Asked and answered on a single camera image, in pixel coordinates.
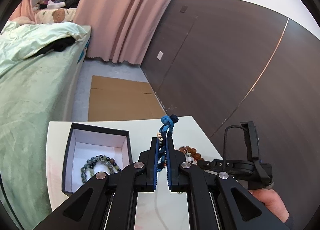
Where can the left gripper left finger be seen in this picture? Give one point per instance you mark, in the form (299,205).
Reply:
(107,201)

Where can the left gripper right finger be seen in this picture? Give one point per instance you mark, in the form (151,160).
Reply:
(214,201)

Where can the black jewelry box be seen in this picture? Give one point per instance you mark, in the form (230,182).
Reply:
(90,150)

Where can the right hand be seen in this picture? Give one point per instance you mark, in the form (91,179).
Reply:
(272,201)

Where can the flattened cardboard sheet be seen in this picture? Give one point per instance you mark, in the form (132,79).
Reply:
(114,99)

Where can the dark brown wardrobe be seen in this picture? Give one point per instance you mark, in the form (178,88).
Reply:
(229,61)

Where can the green bed sheet mattress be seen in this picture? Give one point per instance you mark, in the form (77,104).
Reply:
(36,91)

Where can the black garment on bed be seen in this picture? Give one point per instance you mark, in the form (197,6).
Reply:
(56,46)

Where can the light green duvet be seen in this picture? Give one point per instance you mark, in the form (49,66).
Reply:
(21,42)

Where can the bear print pillow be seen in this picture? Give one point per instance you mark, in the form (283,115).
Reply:
(49,16)

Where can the white sock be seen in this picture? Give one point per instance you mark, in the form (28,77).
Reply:
(52,5)

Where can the pink side curtain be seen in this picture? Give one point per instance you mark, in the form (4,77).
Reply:
(24,9)

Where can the white wall switch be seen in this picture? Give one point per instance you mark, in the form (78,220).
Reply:
(160,54)

